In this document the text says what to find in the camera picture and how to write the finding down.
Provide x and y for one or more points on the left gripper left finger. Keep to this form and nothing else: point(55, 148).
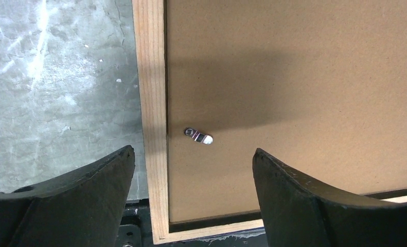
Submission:
point(82, 207)

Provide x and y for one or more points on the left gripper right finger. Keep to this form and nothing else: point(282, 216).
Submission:
point(299, 210)

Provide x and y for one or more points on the brown backing board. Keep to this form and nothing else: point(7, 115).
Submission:
point(292, 102)

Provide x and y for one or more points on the wooden picture frame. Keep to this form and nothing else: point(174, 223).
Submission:
point(152, 119)

